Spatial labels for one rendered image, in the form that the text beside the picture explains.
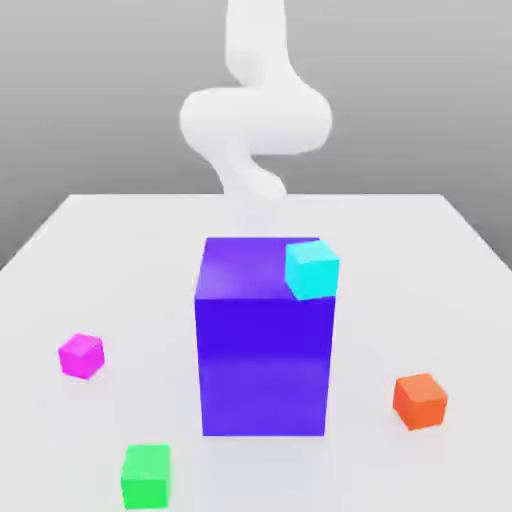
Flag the small green cube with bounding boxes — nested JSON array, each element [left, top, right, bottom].
[[120, 443, 172, 511]]

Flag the large purple box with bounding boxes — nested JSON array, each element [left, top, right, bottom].
[[194, 236, 336, 438]]

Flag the small magenta cube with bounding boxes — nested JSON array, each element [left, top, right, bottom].
[[58, 332, 106, 380]]

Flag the small orange cube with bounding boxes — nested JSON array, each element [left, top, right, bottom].
[[392, 372, 449, 432]]

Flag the small cyan cube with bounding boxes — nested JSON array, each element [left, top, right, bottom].
[[284, 239, 341, 302]]

